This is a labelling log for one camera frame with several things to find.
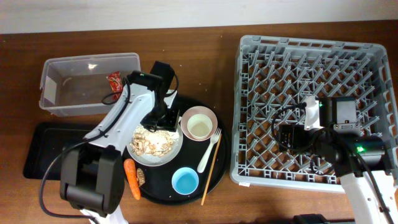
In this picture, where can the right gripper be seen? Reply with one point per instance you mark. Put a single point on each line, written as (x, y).
(297, 132)

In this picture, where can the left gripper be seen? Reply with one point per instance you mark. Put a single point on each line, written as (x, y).
(170, 123)

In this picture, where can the pink bowl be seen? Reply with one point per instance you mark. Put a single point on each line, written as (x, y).
(198, 110)

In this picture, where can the white plastic fork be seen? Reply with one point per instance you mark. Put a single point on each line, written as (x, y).
(213, 140)

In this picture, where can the red snack wrapper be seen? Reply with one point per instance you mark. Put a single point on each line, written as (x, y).
(115, 84)

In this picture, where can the blue cup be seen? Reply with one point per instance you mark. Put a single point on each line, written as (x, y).
(185, 181)

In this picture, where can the white cup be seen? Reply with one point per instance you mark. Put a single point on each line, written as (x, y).
(199, 126)

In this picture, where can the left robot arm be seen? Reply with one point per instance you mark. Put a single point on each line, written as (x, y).
(92, 173)

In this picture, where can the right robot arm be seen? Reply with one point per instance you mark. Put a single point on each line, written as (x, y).
(362, 163)

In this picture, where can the grey dishwasher rack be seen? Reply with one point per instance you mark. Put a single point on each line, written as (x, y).
(274, 72)

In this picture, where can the rice and peanut leftovers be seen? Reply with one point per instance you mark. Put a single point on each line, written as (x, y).
(157, 143)

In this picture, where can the grey plate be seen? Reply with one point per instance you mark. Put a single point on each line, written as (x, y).
(152, 161)

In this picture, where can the orange carrot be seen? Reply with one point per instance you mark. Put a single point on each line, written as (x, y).
(130, 170)

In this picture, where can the brown ginger piece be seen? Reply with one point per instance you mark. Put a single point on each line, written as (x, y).
(140, 177)

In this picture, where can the wooden chopstick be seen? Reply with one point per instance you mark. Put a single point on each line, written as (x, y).
(211, 170)

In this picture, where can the clear plastic bin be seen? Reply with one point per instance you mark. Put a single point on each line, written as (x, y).
(75, 86)

